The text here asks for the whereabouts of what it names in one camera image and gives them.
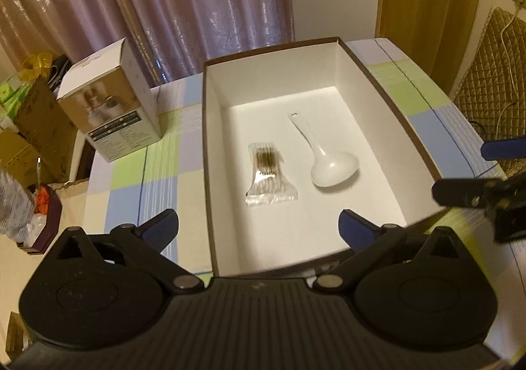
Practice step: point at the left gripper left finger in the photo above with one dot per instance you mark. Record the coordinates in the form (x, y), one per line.
(157, 232)

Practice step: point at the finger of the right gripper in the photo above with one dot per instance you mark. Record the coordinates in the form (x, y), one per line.
(505, 149)
(460, 192)

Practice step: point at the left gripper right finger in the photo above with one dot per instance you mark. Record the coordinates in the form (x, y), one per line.
(362, 234)

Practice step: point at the quilted gold chair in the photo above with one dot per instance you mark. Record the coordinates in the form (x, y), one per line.
(491, 95)

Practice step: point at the clear packet of toothpicks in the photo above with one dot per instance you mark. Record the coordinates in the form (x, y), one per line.
(269, 185)

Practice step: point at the brown cardboard storage box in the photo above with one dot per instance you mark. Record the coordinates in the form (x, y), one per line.
(248, 98)

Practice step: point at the brown cardboard boxes pile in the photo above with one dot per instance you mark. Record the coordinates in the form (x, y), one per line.
(41, 148)

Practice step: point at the white product carton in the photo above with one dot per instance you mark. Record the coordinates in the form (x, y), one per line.
(109, 100)

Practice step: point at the purple curtain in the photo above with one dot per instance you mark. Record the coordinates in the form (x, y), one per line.
(172, 39)

